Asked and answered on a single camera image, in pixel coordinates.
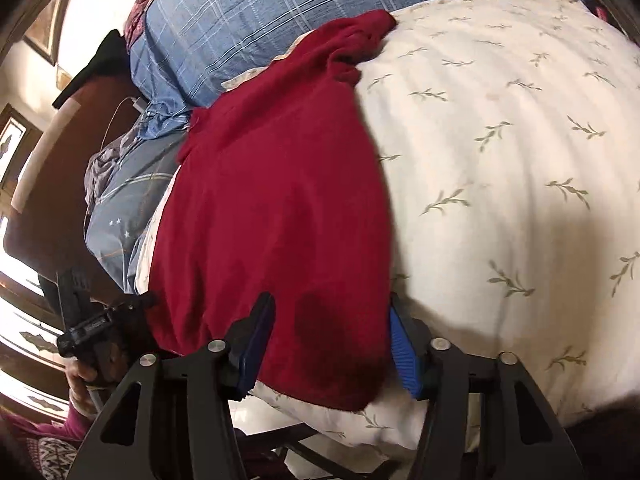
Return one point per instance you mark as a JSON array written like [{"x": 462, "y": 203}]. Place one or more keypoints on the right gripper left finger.
[{"x": 247, "y": 340}]

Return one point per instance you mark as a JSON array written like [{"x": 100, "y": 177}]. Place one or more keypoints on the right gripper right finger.
[{"x": 414, "y": 357}]

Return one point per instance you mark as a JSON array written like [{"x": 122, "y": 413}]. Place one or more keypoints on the dark red knit garment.
[{"x": 279, "y": 190}]

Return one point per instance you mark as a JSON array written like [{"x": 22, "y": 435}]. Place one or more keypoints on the magenta left sleeve forearm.
[{"x": 43, "y": 451}]

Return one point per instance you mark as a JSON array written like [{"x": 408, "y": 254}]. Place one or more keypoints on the person's left hand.
[{"x": 79, "y": 375}]

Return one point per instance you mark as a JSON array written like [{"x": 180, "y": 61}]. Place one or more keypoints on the wooden headboard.
[{"x": 47, "y": 212}]

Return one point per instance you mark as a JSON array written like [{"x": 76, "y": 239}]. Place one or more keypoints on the grey crumpled cloth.
[{"x": 103, "y": 164}]

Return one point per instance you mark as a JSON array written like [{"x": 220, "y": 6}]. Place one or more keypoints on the black cloth on headboard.
[{"x": 111, "y": 58}]

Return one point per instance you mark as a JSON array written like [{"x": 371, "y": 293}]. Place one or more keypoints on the dark red patterned cloth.
[{"x": 134, "y": 23}]

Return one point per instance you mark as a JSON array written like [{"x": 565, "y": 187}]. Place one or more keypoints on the blue plaid pillow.
[{"x": 189, "y": 48}]

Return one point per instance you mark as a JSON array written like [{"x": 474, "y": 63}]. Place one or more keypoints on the framed wall picture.
[{"x": 44, "y": 34}]

